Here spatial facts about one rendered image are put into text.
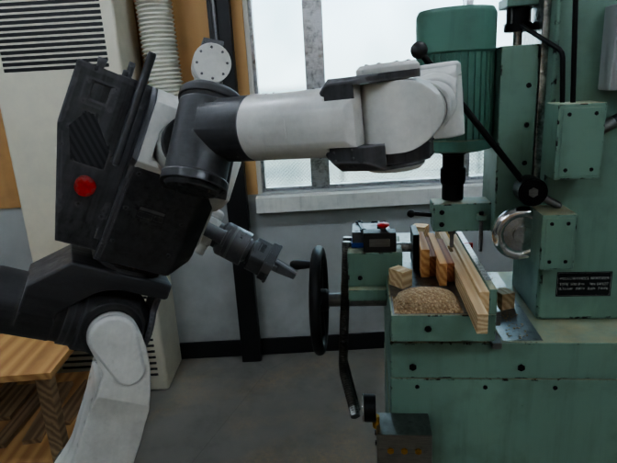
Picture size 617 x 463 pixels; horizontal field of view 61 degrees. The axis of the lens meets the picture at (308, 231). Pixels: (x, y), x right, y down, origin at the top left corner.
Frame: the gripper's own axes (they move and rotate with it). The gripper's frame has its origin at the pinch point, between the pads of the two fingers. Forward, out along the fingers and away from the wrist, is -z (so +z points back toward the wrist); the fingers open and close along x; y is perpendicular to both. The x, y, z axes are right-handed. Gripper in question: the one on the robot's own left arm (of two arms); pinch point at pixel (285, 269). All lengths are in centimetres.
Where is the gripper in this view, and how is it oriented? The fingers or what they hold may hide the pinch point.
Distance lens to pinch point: 133.0
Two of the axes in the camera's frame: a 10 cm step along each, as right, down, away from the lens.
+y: 3.9, -7.1, -5.9
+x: -2.4, 5.3, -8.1
